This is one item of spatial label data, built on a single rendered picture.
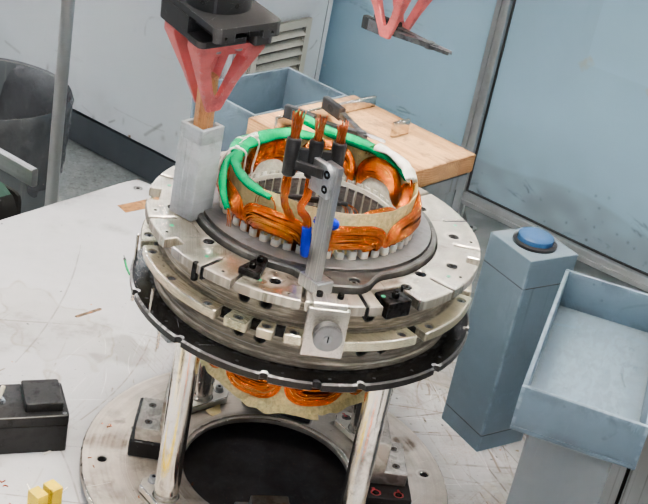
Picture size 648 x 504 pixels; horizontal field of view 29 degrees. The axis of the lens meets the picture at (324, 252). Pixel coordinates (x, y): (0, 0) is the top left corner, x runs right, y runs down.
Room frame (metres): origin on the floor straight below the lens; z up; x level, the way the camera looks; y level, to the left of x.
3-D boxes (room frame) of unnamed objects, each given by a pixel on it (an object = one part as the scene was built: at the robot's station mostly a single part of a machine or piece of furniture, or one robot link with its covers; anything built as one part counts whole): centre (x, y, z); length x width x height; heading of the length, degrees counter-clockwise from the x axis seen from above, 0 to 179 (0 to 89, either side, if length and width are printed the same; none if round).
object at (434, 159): (1.38, -0.02, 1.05); 0.20 x 0.19 x 0.02; 52
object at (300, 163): (0.94, 0.02, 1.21); 0.04 x 0.04 x 0.03; 52
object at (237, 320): (0.92, 0.06, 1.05); 0.02 x 0.02 x 0.01; 72
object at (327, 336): (0.89, -0.02, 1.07); 0.03 x 0.01 x 0.03; 100
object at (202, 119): (1.03, 0.13, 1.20); 0.02 x 0.02 x 0.06
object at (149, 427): (1.07, 0.13, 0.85); 0.06 x 0.04 x 0.05; 4
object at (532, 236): (1.25, -0.23, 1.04); 0.04 x 0.04 x 0.01
